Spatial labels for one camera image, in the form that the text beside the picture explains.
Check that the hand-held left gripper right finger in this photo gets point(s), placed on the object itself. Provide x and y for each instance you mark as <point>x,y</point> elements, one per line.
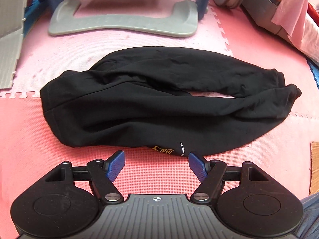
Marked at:
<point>198,166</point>

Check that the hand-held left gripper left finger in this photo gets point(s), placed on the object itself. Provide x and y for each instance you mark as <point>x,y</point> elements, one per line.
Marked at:
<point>116,166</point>

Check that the black pants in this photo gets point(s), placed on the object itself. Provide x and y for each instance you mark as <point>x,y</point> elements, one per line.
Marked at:
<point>149,104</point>

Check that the red foam mat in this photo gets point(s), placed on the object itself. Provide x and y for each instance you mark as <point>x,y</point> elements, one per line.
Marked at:
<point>25,129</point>

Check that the brown bamboo mat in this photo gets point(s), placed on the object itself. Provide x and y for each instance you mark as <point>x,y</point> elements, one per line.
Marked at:
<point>315,166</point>

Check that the person's leg in jeans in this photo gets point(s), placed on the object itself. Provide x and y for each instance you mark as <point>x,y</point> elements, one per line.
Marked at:
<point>311,219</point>

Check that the grey plastic toy base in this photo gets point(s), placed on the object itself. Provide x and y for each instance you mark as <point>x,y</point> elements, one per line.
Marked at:
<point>124,26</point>

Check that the blue foam mat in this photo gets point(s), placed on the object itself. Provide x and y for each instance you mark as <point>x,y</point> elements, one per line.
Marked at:
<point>314,74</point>

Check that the white ribbed plastic panel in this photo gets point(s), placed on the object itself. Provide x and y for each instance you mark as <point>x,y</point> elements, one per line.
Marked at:
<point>10,54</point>

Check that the pink bed sheet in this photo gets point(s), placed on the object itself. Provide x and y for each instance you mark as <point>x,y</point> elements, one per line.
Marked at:
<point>294,10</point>

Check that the blue plastic toy frame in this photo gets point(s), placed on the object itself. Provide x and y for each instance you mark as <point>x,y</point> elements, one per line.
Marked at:
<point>199,0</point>

